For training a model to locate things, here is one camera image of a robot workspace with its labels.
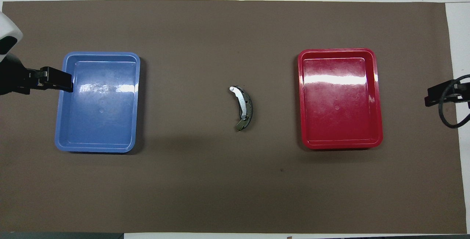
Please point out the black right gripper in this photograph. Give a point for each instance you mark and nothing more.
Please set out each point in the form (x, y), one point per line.
(462, 91)

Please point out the blue plastic tray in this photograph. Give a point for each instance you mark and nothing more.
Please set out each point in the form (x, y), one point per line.
(80, 132)

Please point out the brown table mat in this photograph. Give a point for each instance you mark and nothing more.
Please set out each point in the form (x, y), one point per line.
(235, 180)

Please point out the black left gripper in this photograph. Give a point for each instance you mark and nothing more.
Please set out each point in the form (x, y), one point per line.
(14, 77)

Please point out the curved metal brake shoe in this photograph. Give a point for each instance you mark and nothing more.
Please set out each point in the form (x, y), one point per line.
(240, 101)

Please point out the red plastic tray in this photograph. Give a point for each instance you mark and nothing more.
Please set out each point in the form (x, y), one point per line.
(319, 129)

